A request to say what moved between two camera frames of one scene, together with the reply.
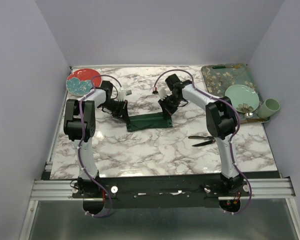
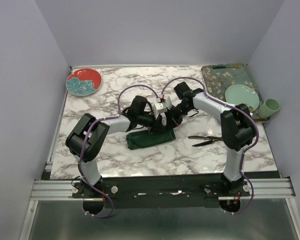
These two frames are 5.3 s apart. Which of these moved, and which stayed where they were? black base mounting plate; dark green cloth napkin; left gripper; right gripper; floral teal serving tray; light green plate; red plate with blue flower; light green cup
Moved: dark green cloth napkin; right gripper; left gripper
Stayed: black base mounting plate; red plate with blue flower; light green plate; floral teal serving tray; light green cup
